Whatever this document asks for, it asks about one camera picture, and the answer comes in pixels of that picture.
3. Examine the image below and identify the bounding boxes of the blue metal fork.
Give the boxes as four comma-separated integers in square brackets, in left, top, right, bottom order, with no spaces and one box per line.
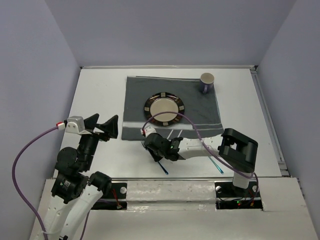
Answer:
[157,161,169,175]

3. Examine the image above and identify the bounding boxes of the black rimmed dinner plate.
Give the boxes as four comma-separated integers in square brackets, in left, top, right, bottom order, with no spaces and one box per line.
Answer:
[143,92,185,127]

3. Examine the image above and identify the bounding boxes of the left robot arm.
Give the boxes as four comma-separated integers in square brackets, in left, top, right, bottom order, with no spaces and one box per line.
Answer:
[35,113,119,240]

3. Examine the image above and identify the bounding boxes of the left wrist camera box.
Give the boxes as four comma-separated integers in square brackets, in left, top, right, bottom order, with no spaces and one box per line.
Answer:
[65,116,86,135]

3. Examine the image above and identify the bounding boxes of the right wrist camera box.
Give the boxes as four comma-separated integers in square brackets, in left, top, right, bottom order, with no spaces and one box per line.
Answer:
[140,126,157,138]

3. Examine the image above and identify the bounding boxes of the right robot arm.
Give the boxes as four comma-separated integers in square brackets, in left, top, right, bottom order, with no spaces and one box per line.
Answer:
[141,126,258,196]

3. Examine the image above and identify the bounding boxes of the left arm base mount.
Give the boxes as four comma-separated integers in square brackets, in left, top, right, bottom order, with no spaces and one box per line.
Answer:
[91,182,128,211]

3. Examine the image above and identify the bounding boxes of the grey striped cloth napkin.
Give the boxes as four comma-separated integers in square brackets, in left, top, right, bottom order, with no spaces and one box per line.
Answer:
[121,76,224,141]

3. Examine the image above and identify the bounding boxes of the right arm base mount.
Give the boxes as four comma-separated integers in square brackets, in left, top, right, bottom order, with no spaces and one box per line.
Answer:
[214,179,263,210]

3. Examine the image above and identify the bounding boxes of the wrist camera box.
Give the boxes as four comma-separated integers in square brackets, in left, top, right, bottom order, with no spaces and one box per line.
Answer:
[140,126,157,138]
[65,116,86,135]

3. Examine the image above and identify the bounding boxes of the blue metal spoon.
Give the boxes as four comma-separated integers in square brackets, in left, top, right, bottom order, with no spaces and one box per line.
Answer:
[208,156,224,175]

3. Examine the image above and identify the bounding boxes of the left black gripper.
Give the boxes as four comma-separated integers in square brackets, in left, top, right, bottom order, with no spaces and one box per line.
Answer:
[78,112,119,169]

